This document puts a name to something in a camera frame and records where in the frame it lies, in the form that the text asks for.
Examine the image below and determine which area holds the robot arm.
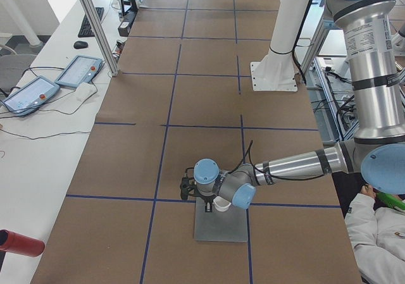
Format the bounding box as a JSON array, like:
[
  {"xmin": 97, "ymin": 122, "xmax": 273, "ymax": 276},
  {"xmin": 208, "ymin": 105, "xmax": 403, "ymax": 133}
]
[{"xmin": 180, "ymin": 0, "xmax": 404, "ymax": 213}]

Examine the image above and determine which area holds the grey aluminium frame post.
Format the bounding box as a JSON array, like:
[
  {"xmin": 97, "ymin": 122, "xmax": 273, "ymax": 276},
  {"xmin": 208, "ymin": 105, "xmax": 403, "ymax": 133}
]
[{"xmin": 79, "ymin": 0, "xmax": 119, "ymax": 77}]

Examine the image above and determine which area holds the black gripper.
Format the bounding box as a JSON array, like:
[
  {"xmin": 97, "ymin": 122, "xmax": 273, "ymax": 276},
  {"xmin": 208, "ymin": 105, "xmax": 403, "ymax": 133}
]
[{"xmin": 199, "ymin": 194, "xmax": 216, "ymax": 213}]

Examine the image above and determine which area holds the near teach pendant tablet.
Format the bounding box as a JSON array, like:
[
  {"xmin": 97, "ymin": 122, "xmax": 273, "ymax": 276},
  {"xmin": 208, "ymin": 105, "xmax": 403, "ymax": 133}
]
[{"xmin": 1, "ymin": 76, "xmax": 60, "ymax": 116}]

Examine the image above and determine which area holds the black keyboard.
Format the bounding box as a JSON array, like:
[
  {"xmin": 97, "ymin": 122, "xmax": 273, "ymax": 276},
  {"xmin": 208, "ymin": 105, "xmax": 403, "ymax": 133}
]
[{"xmin": 77, "ymin": 6, "xmax": 105, "ymax": 39}]

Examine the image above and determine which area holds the teach pendant tablet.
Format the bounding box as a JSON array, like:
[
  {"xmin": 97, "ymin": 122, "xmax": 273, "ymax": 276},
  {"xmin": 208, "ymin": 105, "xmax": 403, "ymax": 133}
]
[
  {"xmin": 55, "ymin": 55, "xmax": 103, "ymax": 89},
  {"xmin": 1, "ymin": 76, "xmax": 60, "ymax": 116}
]

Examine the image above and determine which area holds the white plastic cup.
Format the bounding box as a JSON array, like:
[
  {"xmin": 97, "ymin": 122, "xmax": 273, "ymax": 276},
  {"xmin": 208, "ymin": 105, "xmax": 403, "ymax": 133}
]
[{"xmin": 213, "ymin": 196, "xmax": 232, "ymax": 213}]

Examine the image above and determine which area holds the person in white shirt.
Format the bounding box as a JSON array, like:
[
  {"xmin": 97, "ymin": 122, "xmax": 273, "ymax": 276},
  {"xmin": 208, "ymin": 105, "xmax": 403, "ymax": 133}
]
[{"xmin": 344, "ymin": 184, "xmax": 404, "ymax": 283}]

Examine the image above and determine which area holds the red cylinder bottle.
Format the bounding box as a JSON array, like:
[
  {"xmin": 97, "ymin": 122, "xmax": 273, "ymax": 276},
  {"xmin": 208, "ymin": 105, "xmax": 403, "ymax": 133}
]
[{"xmin": 1, "ymin": 230, "xmax": 45, "ymax": 257}]

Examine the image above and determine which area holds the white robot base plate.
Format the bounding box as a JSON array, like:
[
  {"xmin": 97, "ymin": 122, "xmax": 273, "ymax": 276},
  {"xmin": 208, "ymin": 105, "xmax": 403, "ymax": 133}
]
[{"xmin": 250, "ymin": 60, "xmax": 297, "ymax": 92}]

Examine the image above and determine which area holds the brown paper table cover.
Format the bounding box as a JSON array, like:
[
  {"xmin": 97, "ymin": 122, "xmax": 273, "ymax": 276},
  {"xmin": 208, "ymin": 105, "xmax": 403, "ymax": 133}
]
[{"xmin": 32, "ymin": 0, "xmax": 361, "ymax": 283}]

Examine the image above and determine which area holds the grey closed laptop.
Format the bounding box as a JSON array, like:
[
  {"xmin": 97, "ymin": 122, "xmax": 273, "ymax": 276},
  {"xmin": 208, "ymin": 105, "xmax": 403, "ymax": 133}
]
[{"xmin": 194, "ymin": 198, "xmax": 248, "ymax": 242}]

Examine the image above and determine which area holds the black label printer box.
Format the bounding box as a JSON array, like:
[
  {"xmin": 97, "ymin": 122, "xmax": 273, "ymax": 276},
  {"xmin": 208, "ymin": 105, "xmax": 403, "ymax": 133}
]
[{"xmin": 118, "ymin": 11, "xmax": 137, "ymax": 37}]

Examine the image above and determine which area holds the far teach pendant tablet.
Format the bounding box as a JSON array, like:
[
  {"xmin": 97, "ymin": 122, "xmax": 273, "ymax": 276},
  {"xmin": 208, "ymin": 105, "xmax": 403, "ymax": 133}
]
[{"xmin": 55, "ymin": 55, "xmax": 103, "ymax": 89}]

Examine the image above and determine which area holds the black computer mouse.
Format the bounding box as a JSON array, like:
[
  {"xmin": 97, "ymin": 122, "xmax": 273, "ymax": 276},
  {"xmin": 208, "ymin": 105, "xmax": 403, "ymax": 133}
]
[{"xmin": 73, "ymin": 40, "xmax": 89, "ymax": 49}]

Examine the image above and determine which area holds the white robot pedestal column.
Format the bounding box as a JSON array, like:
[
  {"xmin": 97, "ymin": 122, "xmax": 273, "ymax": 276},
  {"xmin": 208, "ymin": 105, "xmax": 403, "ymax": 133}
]
[{"xmin": 269, "ymin": 0, "xmax": 312, "ymax": 56}]

